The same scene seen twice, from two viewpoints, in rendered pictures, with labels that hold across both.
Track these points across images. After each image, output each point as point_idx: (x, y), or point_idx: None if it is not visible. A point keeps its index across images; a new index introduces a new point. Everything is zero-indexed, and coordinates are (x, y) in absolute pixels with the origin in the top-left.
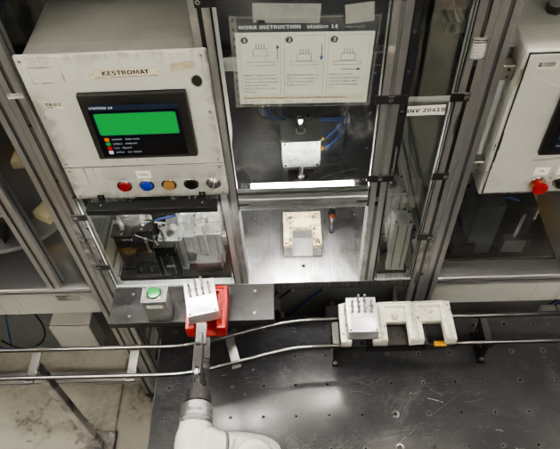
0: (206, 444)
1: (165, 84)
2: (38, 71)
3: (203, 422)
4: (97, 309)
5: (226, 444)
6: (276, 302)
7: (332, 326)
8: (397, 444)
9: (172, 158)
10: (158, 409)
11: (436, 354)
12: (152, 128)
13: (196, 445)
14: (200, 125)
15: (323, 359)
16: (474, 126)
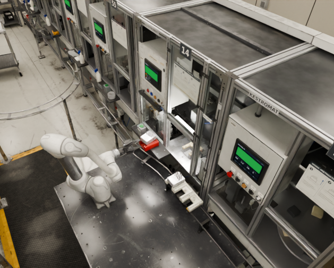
0: (106, 157)
1: (159, 66)
2: (141, 48)
3: (112, 154)
4: None
5: (110, 162)
6: (178, 168)
7: None
8: (151, 219)
9: (156, 89)
10: (122, 157)
11: (190, 217)
12: (153, 76)
13: (105, 155)
14: (162, 83)
15: (164, 186)
16: (218, 135)
